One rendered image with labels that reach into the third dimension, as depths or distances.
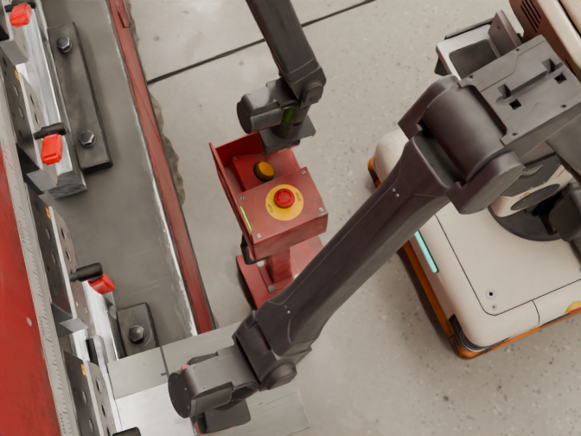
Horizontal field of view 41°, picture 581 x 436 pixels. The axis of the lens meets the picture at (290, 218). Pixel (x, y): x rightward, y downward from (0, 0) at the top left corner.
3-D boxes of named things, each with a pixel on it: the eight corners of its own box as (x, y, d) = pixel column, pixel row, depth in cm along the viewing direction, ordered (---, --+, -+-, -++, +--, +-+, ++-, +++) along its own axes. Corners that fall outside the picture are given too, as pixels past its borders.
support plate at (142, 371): (310, 427, 114) (310, 426, 113) (136, 484, 112) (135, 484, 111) (274, 311, 119) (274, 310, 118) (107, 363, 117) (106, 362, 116)
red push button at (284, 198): (298, 208, 147) (298, 201, 144) (278, 216, 147) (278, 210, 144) (290, 190, 149) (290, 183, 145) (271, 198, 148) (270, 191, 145)
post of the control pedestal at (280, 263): (291, 275, 211) (289, 210, 159) (273, 283, 210) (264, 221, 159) (284, 258, 212) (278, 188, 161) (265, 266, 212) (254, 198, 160)
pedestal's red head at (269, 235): (327, 231, 158) (330, 201, 141) (255, 262, 156) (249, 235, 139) (288, 149, 164) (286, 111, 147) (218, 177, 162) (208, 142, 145)
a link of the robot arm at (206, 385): (303, 368, 92) (271, 307, 95) (220, 398, 85) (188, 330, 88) (265, 409, 100) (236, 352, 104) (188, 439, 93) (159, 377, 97)
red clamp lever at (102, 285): (119, 291, 104) (101, 273, 95) (89, 300, 104) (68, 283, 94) (116, 278, 105) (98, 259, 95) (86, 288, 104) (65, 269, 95)
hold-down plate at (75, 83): (113, 166, 140) (110, 160, 137) (84, 175, 139) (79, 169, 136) (78, 28, 149) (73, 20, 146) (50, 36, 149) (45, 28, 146)
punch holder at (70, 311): (93, 330, 100) (54, 302, 84) (28, 349, 99) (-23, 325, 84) (68, 224, 105) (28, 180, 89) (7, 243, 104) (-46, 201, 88)
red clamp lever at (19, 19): (28, 11, 99) (32, -7, 107) (-4, 20, 98) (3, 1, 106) (33, 25, 100) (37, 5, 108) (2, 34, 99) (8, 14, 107)
